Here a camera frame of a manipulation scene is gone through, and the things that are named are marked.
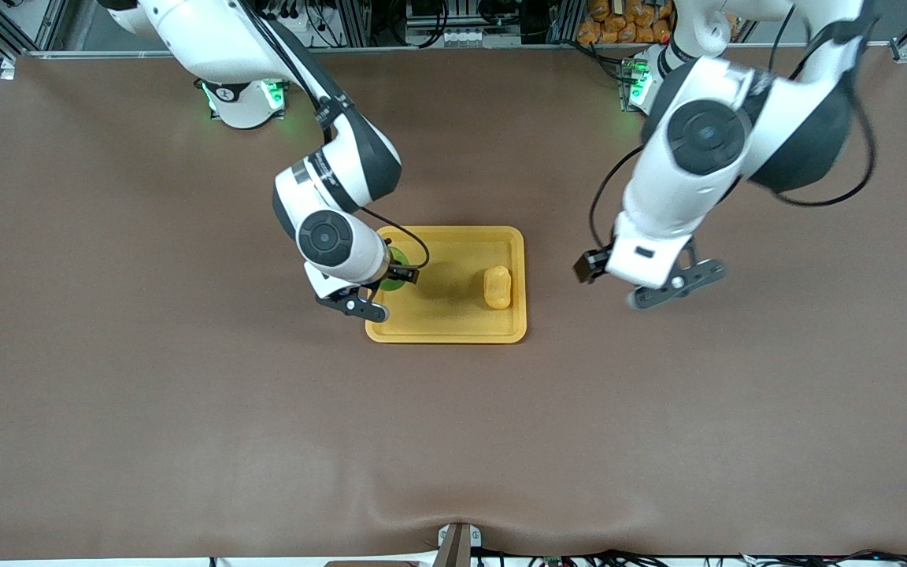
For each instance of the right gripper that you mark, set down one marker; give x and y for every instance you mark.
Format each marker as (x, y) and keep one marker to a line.
(400, 274)

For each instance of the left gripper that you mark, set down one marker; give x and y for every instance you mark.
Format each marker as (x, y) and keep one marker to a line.
(590, 264)

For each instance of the green apple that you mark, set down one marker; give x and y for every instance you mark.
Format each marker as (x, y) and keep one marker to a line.
(400, 257)

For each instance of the yellow potato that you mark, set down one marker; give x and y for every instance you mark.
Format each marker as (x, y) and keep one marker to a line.
(497, 287)

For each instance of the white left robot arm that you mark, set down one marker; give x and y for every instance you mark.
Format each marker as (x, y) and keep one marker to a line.
(705, 189)

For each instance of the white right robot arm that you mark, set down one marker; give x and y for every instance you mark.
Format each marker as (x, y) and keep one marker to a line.
(186, 31)

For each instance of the yellow plastic tray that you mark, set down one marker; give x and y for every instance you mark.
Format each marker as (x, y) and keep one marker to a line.
(453, 315)

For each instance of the brown table cloth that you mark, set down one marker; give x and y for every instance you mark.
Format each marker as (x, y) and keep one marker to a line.
(453, 441)

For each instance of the orange packaged goods pile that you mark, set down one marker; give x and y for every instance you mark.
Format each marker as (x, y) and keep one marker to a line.
(619, 20)

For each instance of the white power strip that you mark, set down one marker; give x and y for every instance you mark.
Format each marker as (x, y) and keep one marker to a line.
(292, 27)

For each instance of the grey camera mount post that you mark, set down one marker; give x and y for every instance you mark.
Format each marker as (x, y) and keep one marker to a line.
(457, 545)

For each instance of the grey aluminium edge rail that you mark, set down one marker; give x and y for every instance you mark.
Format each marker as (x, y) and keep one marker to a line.
(453, 50)

